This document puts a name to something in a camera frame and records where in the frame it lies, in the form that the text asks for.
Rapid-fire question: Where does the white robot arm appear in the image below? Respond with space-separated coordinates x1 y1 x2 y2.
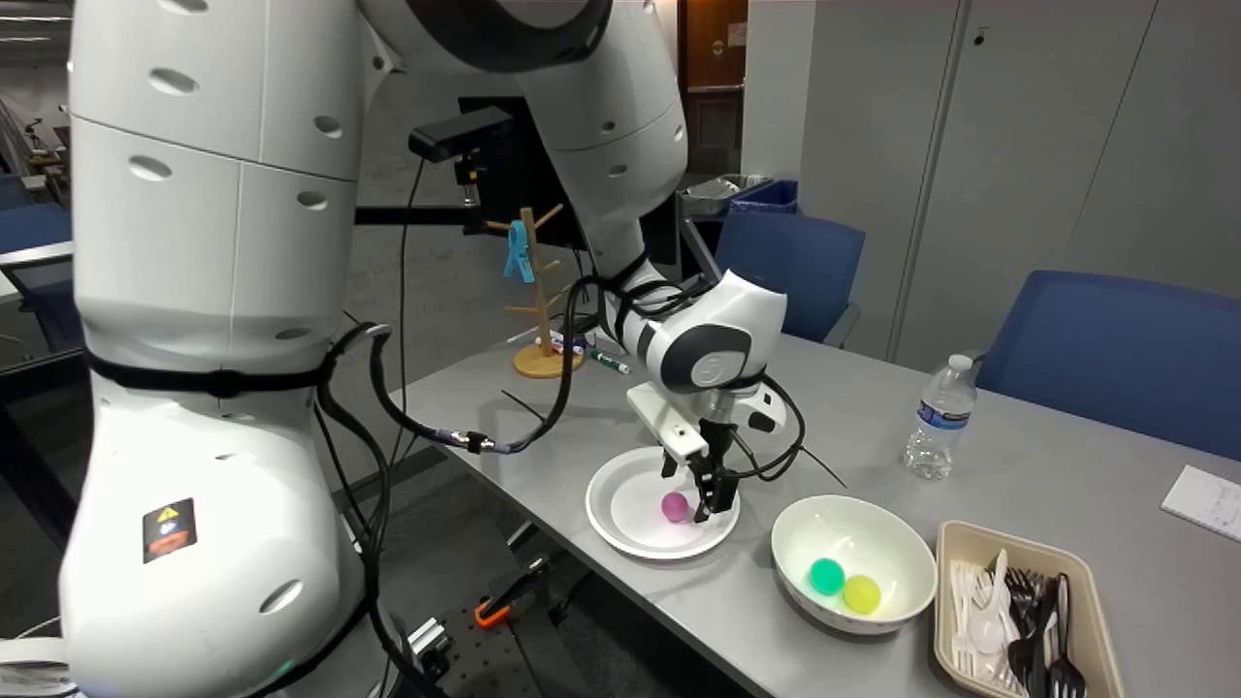
58 0 787 698

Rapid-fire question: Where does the clear water bottle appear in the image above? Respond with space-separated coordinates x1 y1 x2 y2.
903 354 978 479

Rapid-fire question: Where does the white paper sheet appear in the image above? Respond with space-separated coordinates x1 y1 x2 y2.
1163 465 1241 541

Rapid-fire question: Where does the orange handled clamp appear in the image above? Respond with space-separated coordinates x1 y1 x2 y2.
472 559 548 633

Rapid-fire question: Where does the white paper plate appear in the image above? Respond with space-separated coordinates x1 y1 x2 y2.
584 447 742 563

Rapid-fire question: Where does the wooden mug tree stand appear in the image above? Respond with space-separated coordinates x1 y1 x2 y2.
487 204 578 378

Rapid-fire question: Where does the green ball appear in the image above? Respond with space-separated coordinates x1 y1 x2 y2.
806 559 844 595

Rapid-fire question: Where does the black camera on stand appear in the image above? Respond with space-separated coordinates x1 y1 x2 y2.
408 103 513 161

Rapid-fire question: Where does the white bowl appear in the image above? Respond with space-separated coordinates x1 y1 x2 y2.
766 494 937 634

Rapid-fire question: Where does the blue chair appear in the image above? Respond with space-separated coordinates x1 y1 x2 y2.
978 270 1241 457
718 204 863 345

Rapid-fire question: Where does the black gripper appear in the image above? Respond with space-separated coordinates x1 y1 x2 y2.
689 390 742 524

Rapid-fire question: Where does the purple ball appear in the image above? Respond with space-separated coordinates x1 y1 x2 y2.
660 491 689 524

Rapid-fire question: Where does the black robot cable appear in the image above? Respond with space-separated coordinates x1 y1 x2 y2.
307 262 676 698

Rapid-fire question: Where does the yellow ball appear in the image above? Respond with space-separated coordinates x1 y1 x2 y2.
843 573 881 616

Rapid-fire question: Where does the beige cutlery tray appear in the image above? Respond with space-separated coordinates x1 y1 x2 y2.
936 519 1123 698

